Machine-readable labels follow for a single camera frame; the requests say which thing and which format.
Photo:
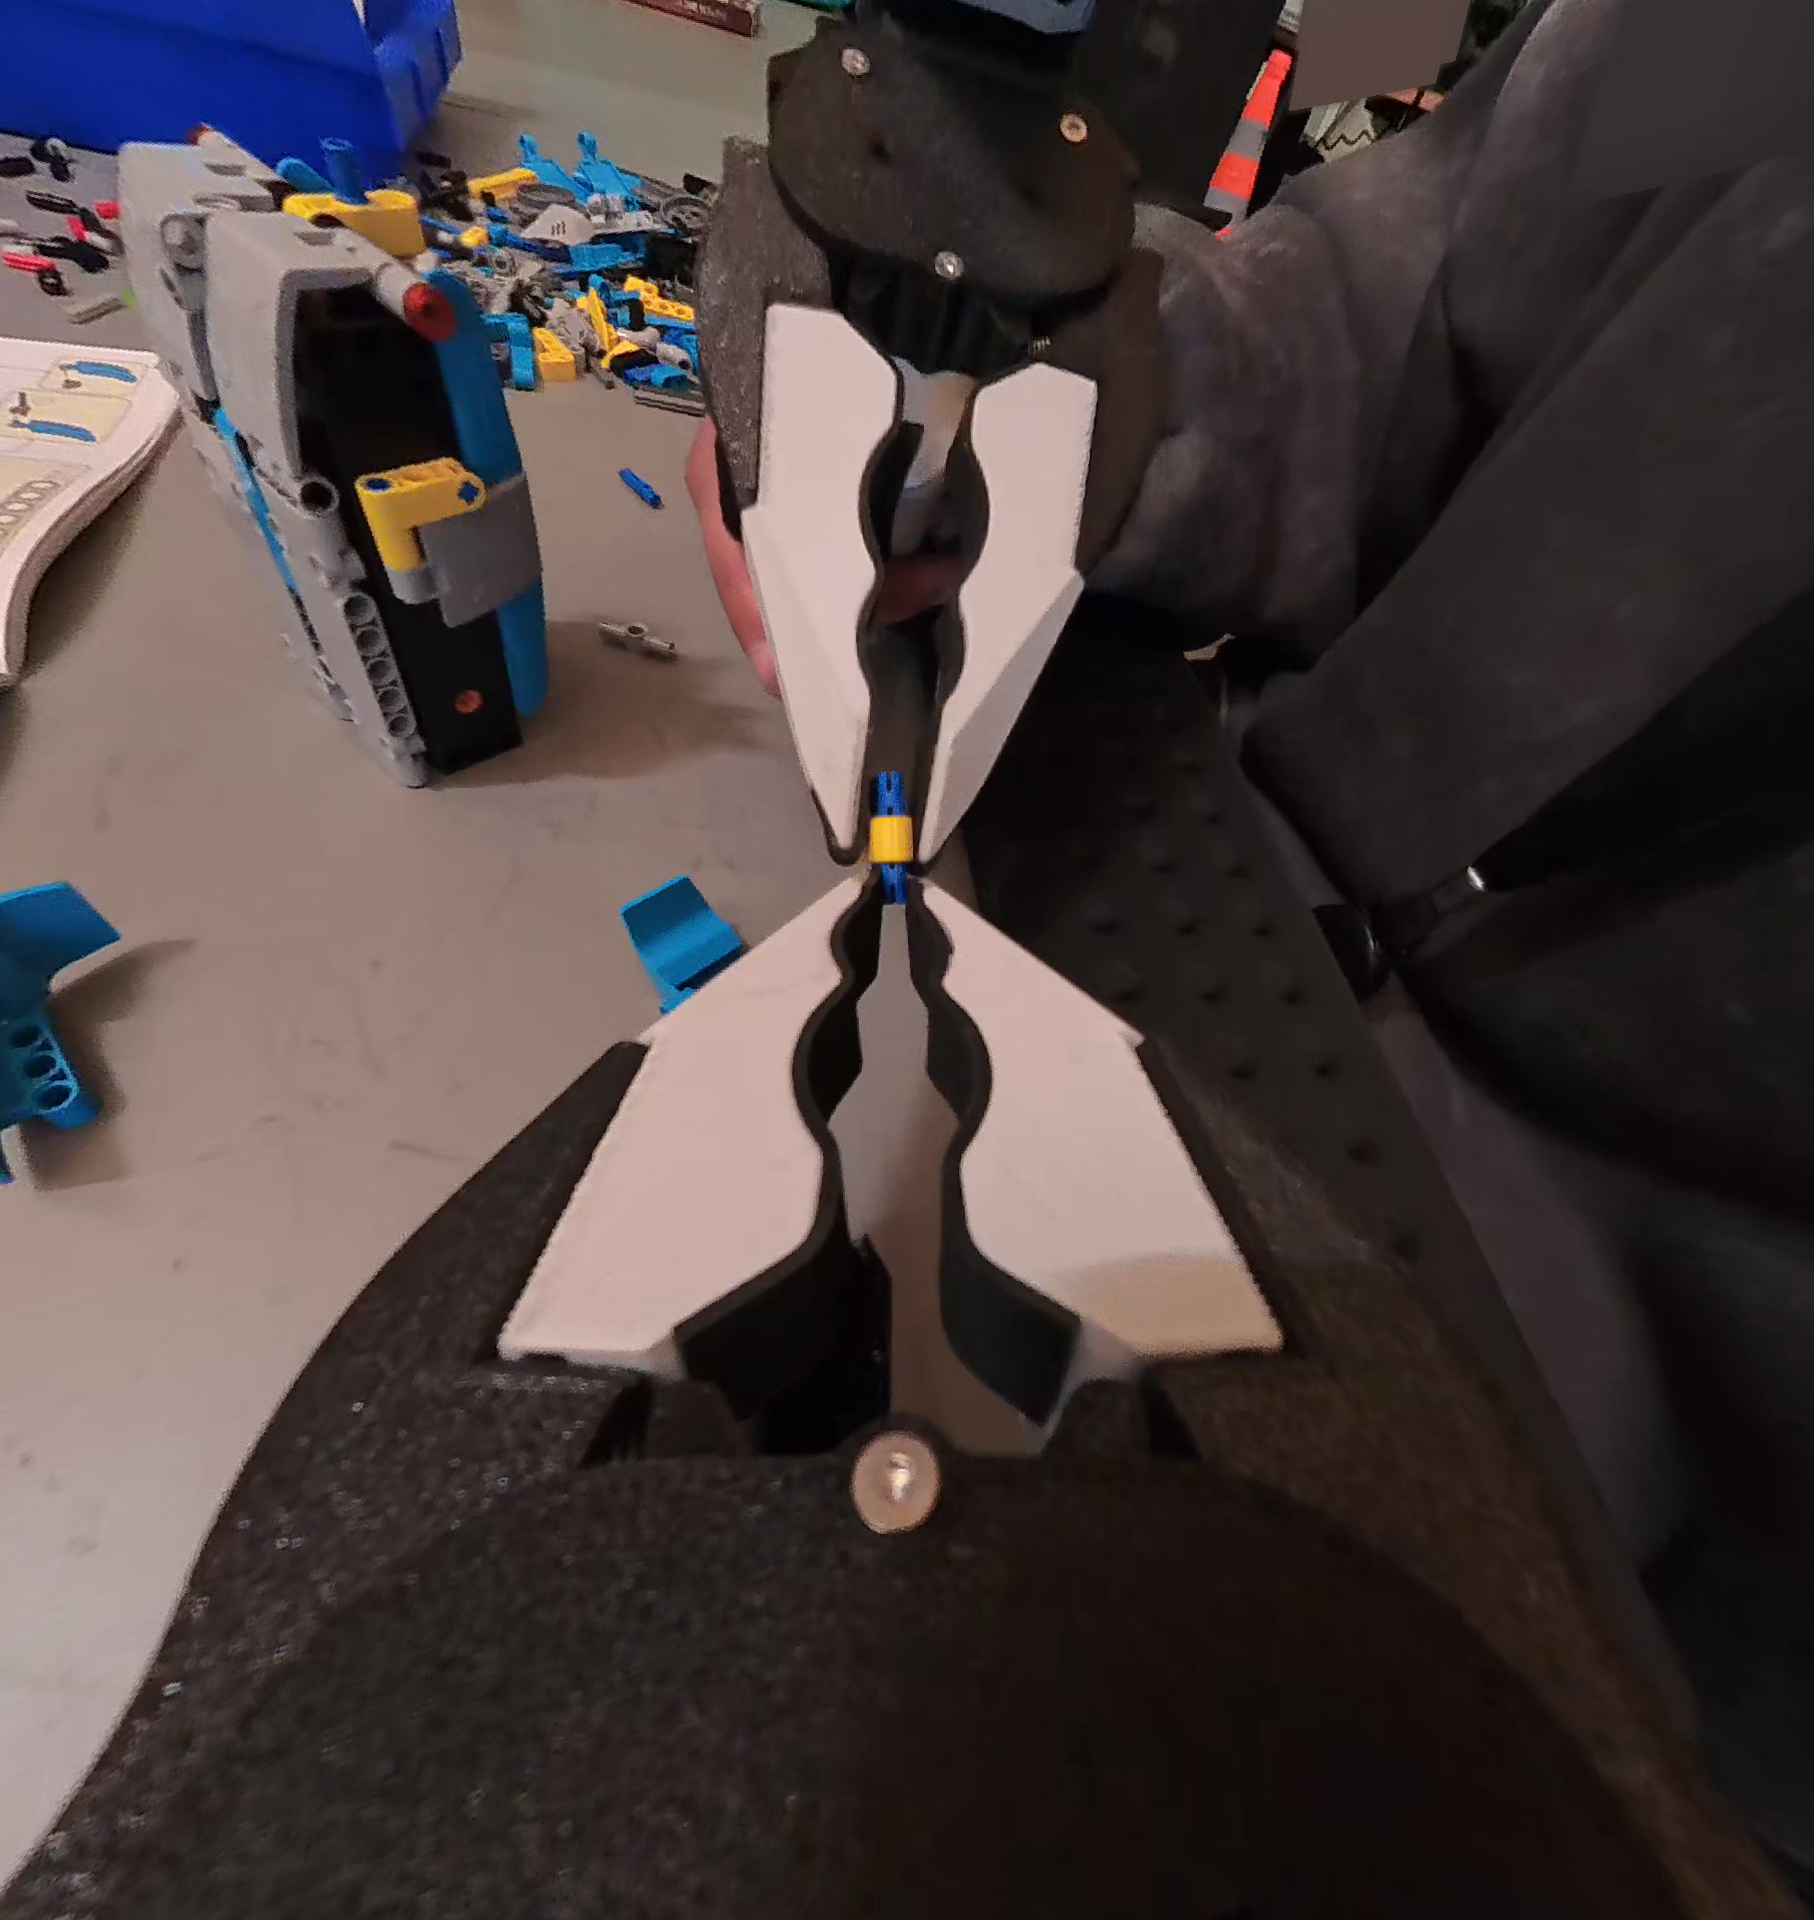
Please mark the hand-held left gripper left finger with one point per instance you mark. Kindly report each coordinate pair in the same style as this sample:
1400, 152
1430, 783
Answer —
668, 1185

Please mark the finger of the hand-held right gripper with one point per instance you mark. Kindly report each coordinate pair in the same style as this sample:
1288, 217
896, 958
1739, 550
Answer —
810, 524
1026, 524

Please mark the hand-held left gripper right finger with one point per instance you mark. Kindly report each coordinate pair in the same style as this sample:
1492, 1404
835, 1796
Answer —
1117, 1185

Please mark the blue curved panel piece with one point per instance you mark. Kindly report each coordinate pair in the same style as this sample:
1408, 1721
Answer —
21, 1035
682, 939

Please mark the yellow connector with blue pin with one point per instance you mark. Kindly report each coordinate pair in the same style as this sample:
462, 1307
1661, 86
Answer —
888, 793

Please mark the person's right hand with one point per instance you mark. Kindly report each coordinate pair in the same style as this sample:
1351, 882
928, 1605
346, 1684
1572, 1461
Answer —
719, 554

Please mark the blue connector pin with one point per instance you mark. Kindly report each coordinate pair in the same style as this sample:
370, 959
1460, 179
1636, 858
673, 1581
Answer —
640, 487

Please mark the small grey connector piece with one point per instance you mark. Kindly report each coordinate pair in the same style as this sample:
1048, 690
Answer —
638, 639

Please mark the wooden puzzle model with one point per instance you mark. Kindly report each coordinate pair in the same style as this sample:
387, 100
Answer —
697, 14

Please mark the orange traffic cone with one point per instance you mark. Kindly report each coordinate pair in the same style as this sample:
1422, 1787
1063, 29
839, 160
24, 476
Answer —
1249, 142

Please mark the pile of building parts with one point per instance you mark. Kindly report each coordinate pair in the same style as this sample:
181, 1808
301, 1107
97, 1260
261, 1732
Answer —
592, 270

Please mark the grey blue toy robot build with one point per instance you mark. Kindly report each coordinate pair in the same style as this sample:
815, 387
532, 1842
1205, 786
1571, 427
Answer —
323, 450

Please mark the blue storage bin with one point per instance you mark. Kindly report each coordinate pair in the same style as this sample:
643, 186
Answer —
173, 61

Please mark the instruction booklet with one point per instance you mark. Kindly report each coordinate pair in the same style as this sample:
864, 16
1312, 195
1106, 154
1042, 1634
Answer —
21, 511

